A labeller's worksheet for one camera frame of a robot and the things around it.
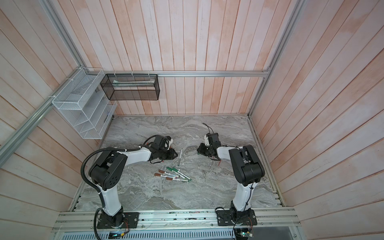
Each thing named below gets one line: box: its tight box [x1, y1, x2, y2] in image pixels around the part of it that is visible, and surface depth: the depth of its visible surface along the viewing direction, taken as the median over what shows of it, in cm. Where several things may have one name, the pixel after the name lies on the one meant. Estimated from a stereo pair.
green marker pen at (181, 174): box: [172, 167, 192, 181], surface depth 90 cm
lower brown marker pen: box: [166, 177, 189, 182], surface depth 88 cm
